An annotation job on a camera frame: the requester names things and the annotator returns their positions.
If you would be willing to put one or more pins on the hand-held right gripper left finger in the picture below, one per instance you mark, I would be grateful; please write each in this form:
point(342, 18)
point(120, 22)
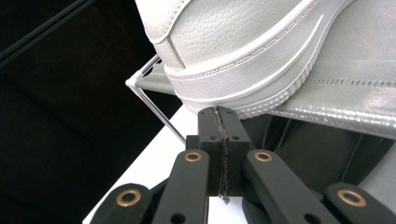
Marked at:
point(210, 137)

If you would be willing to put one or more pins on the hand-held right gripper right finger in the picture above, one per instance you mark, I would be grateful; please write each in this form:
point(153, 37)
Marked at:
point(236, 140)

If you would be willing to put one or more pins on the white sneaker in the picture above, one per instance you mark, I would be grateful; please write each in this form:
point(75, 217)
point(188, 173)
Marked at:
point(233, 46)

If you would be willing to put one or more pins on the metal shoe rack grey shelves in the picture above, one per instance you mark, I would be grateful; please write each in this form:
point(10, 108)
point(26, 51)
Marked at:
point(358, 62)

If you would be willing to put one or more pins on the grey mat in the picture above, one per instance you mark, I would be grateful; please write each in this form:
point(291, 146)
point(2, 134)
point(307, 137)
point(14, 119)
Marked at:
point(149, 168)

